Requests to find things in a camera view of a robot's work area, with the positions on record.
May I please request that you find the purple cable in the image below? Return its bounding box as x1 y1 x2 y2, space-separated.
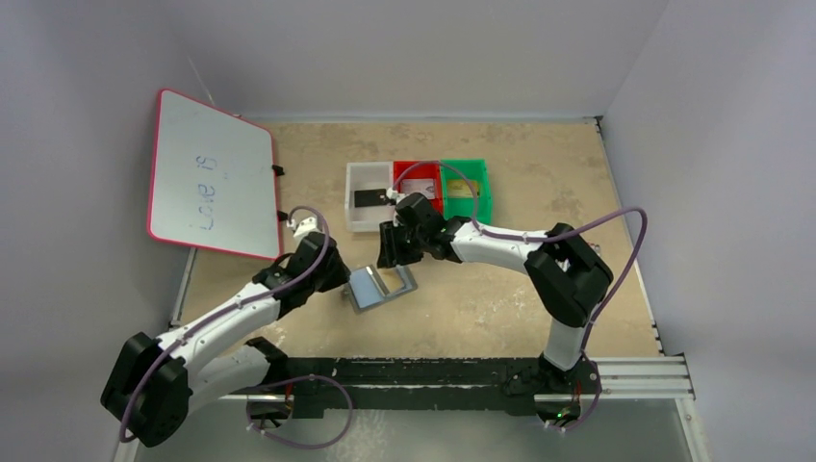
392 160 649 355
118 205 331 445

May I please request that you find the black credit card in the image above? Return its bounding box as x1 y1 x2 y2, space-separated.
352 189 390 208

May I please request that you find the gold credit card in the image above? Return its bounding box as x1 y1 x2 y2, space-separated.
445 179 479 198

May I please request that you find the white plastic bin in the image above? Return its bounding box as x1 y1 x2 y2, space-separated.
344 162 394 233

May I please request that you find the silver pink credit card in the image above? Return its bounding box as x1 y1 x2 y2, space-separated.
400 178 437 199

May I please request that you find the red plastic bin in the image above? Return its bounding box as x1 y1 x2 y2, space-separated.
393 161 444 213

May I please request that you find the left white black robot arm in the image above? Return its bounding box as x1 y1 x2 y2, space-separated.
100 231 349 447

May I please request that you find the grey leather card holder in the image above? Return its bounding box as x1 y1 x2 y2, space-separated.
344 265 418 314

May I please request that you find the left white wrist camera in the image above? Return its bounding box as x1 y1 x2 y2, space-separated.
287 216 322 241

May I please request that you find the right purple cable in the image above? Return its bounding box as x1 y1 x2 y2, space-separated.
392 160 649 355

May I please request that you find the green plastic bin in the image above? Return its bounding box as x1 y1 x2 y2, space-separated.
440 159 493 224

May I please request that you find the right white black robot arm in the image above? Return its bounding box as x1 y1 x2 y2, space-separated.
376 193 613 372

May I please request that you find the white board with pink frame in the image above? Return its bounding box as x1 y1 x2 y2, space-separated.
146 89 282 259

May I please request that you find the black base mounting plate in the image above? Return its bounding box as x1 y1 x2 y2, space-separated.
245 357 600 420

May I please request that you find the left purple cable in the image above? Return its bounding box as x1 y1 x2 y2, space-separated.
118 205 331 445

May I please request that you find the aluminium frame rail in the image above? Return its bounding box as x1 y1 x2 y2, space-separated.
189 350 693 404

